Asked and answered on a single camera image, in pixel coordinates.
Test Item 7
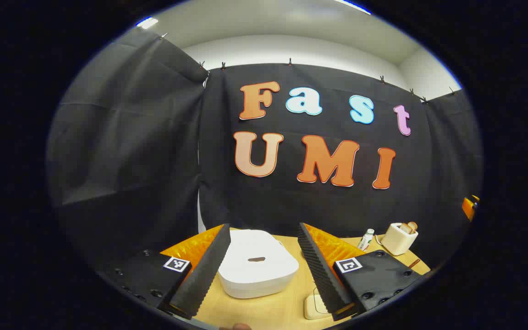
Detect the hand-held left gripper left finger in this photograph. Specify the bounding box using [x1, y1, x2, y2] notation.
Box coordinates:
[101, 223, 231, 320]

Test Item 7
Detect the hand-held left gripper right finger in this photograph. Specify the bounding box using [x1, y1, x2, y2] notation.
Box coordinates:
[297, 223, 425, 321]

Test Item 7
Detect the white rice cooker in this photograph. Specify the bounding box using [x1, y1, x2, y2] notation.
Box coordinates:
[218, 230, 300, 299]

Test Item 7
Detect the white divided condiment dish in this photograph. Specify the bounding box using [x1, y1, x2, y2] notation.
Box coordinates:
[304, 288, 336, 320]

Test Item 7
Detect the white drink bottle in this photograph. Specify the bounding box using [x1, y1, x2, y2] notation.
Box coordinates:
[357, 229, 375, 251]

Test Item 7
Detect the black backdrop cloth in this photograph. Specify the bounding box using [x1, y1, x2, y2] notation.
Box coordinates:
[46, 27, 484, 271]

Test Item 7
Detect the white toaster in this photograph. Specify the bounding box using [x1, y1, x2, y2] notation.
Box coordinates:
[380, 222, 419, 256]

